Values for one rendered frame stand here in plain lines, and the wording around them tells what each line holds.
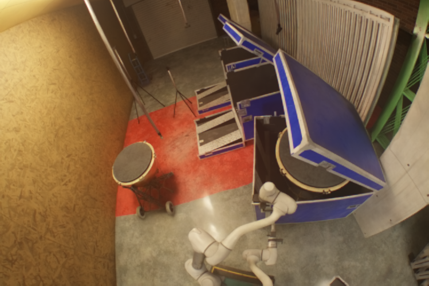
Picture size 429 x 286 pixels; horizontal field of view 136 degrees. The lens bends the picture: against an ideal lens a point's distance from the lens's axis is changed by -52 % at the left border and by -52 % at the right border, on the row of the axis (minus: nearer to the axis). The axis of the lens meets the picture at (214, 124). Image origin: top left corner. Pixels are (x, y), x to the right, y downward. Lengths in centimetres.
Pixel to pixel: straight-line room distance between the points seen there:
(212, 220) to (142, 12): 736
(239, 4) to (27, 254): 571
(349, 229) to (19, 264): 368
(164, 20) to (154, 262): 762
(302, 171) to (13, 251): 286
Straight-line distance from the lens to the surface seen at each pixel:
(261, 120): 214
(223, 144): 301
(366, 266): 279
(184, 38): 799
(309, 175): 166
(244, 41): 198
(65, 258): 259
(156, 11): 779
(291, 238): 246
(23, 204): 234
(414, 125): 161
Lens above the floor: 242
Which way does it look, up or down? 43 degrees down
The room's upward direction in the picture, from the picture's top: 19 degrees counter-clockwise
